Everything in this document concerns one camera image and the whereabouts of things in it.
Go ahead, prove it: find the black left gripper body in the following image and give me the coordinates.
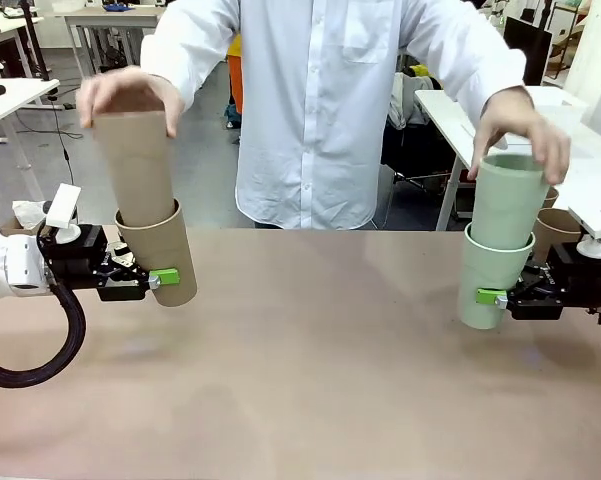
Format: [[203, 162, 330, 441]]
[[38, 224, 149, 302]]

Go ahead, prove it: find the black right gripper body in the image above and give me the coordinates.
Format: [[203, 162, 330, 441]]
[[509, 242, 601, 320]]

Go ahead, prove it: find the pale green cup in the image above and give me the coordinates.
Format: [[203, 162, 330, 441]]
[[469, 153, 551, 251], [457, 222, 536, 331]]

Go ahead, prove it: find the person's right forearm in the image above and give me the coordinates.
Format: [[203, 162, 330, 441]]
[[139, 19, 221, 126]]

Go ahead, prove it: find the person's left forearm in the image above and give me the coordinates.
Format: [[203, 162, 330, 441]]
[[429, 14, 529, 119]]

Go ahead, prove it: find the person's left hand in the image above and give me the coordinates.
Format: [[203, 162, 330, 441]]
[[467, 87, 572, 185]]

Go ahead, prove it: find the person's right hand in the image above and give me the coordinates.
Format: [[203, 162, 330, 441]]
[[76, 67, 186, 139]]

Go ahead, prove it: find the cardboard box with tissue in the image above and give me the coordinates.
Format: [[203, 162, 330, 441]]
[[0, 199, 49, 236]]

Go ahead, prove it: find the small white table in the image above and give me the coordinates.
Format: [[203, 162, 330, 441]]
[[0, 78, 61, 201]]

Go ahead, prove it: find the large white table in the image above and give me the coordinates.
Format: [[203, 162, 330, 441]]
[[413, 87, 601, 232]]

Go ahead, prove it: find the black tripod stand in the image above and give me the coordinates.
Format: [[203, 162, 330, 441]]
[[22, 0, 52, 82]]

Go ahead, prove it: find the person in white shirt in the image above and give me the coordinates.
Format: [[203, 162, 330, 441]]
[[139, 0, 529, 231]]

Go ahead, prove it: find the black monitor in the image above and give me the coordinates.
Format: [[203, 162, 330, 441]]
[[502, 16, 554, 87]]

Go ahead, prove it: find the wooden rack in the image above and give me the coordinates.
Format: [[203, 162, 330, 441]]
[[549, 0, 590, 81]]

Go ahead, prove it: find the grey workbench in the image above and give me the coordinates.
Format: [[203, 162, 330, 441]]
[[62, 4, 167, 77]]

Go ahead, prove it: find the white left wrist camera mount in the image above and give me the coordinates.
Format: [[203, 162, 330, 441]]
[[44, 183, 83, 245]]

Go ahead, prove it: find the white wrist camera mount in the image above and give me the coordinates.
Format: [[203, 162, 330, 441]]
[[44, 183, 83, 245], [567, 204, 601, 260]]

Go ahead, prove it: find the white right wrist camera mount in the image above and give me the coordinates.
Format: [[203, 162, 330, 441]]
[[567, 204, 601, 260]]

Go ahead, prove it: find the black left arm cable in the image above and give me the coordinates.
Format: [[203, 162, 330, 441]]
[[0, 219, 88, 388]]

